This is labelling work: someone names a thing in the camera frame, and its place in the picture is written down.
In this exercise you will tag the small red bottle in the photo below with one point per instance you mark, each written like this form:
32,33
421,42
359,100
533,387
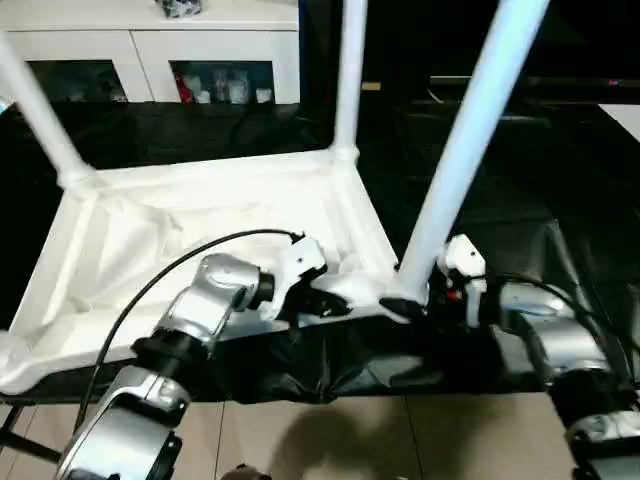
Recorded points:
183,88

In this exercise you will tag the black folding table frame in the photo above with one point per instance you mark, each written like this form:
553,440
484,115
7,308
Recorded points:
28,435

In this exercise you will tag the white plastic table top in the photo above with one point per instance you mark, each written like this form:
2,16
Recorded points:
180,215

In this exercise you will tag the white plastic table leg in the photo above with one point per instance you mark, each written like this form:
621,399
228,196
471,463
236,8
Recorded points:
45,115
470,130
348,75

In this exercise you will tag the black mat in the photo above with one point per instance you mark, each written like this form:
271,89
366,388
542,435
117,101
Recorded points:
520,200

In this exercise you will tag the white cabinet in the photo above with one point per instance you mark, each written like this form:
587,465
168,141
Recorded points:
150,45

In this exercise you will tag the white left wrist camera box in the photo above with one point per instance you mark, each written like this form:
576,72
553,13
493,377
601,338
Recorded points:
298,265

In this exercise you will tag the small yellow tag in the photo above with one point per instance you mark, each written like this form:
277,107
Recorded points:
372,86

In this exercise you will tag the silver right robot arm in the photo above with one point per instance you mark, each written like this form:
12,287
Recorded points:
560,345

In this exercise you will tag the grey object on cabinet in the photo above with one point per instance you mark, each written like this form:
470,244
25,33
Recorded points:
181,7

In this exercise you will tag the grey robot foot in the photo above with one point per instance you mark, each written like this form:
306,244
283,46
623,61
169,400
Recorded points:
240,474

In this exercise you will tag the white flat board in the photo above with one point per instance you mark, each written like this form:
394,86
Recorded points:
622,120

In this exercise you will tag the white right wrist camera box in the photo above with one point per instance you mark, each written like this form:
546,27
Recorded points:
464,258

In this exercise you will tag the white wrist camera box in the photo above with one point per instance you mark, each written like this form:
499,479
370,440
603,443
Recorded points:
464,258
298,265

